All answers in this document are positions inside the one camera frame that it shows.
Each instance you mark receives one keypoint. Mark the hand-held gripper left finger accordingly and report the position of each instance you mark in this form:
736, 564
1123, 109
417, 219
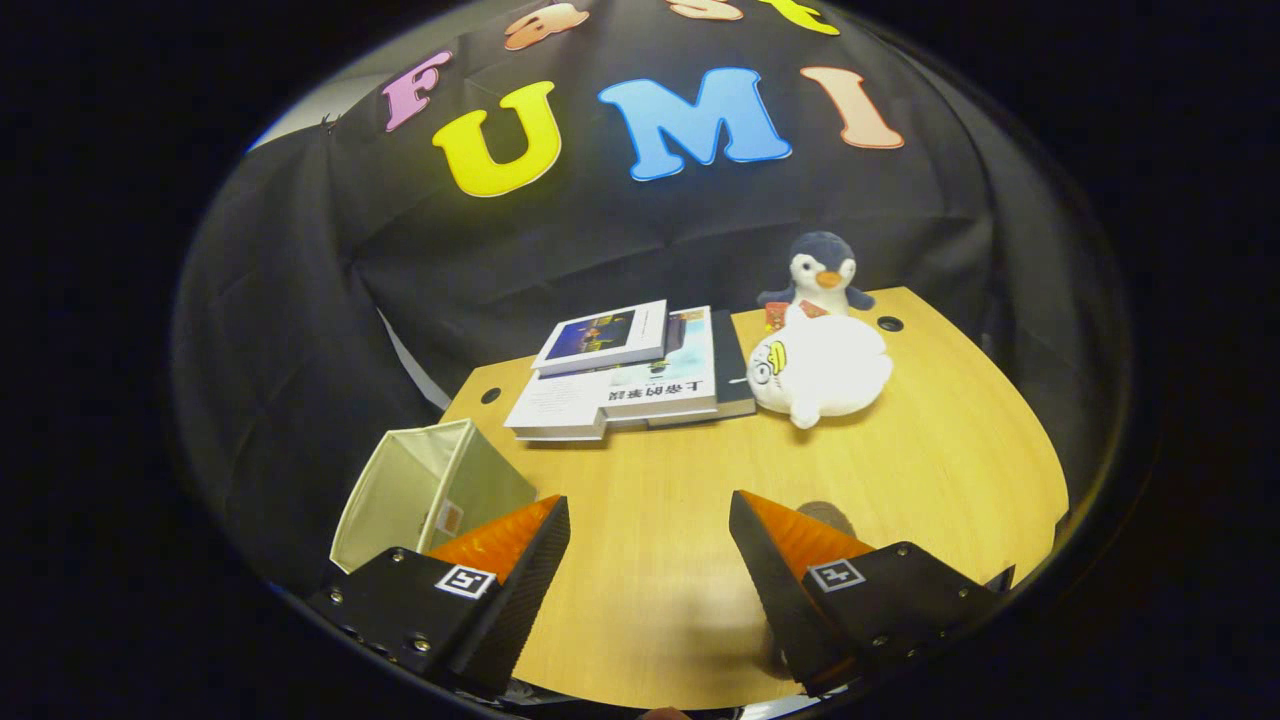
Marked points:
520, 600

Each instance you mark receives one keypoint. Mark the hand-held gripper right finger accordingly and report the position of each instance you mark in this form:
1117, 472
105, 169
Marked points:
775, 590

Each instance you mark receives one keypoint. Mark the brown fuzzy shoe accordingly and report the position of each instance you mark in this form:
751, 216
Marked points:
830, 518

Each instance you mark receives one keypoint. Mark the green fabric storage box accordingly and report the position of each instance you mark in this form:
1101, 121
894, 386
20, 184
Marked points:
400, 490

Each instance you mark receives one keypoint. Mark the white book with text cover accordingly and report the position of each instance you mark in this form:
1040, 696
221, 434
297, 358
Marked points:
555, 405

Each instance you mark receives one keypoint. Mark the white plush toy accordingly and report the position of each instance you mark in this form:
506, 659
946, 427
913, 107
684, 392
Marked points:
830, 370

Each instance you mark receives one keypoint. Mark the light blue cover book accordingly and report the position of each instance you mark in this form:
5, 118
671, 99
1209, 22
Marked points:
670, 385

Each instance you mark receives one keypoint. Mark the white book with photo cover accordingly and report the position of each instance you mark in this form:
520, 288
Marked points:
600, 338

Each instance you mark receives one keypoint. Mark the penguin plush toy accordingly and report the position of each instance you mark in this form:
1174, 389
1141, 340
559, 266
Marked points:
820, 265

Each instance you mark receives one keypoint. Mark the black backdrop cloth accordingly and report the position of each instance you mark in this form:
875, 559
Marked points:
300, 300

